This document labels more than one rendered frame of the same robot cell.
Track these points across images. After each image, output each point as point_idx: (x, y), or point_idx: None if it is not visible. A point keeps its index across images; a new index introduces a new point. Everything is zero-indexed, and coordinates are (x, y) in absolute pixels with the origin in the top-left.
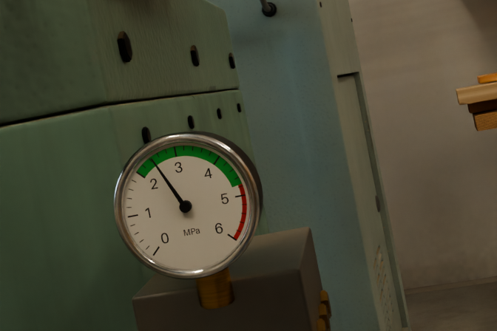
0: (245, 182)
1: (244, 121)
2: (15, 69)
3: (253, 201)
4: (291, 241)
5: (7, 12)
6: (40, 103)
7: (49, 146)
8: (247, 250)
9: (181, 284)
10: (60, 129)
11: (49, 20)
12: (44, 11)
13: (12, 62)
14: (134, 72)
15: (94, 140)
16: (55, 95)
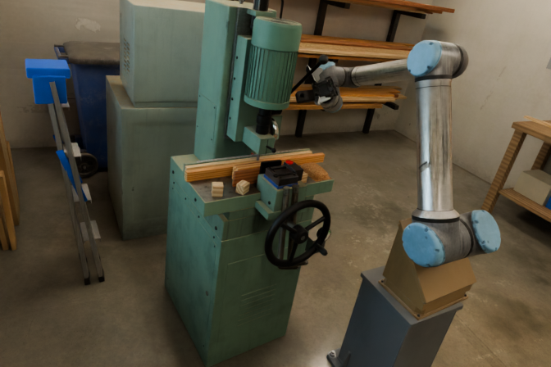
0: (330, 233)
1: None
2: (305, 216)
3: (330, 234)
4: (315, 228)
5: (307, 210)
6: (306, 219)
7: (305, 224)
8: (311, 229)
9: (316, 238)
10: (307, 222)
11: (310, 211)
12: (310, 210)
13: (305, 215)
14: None
15: (309, 223)
16: (307, 219)
